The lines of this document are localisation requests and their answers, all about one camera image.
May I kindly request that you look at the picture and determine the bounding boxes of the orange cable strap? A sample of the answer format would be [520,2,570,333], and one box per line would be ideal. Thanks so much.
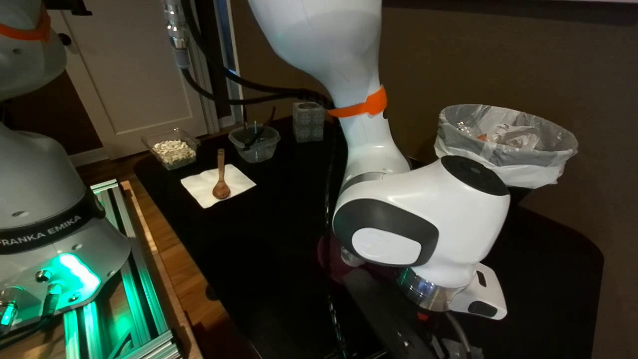
[324,86,388,122]

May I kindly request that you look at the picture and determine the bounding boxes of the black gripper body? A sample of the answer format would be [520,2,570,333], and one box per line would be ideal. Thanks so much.
[346,265,484,359]

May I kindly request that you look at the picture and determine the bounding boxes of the wooden spoon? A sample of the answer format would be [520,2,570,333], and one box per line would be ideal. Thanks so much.
[211,146,233,201]

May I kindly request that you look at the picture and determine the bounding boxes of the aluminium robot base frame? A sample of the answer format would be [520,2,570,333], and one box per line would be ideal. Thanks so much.
[0,177,183,359]

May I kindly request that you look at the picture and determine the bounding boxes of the wooden base platform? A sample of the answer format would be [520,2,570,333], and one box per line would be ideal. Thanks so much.
[117,173,205,359]

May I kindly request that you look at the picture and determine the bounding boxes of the flat white paper napkin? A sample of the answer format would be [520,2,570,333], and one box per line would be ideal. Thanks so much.
[179,164,259,211]

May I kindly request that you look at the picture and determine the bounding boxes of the white door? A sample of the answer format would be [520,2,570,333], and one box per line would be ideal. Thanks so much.
[37,0,215,160]

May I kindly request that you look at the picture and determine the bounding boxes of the clear plastic lunchbox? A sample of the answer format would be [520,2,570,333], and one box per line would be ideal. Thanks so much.
[227,122,283,166]

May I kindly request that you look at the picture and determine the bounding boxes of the black camera stand with cables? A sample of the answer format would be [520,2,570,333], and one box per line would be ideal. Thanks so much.
[161,0,243,130]

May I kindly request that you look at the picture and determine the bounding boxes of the black kitchen tongs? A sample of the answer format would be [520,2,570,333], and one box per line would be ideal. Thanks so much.
[241,106,279,152]

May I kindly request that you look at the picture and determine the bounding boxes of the clear container with popcorn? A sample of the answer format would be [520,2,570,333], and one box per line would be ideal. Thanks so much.
[141,126,201,173]

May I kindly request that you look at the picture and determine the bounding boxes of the bin with white liner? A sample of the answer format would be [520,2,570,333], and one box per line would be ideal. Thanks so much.
[432,102,580,191]

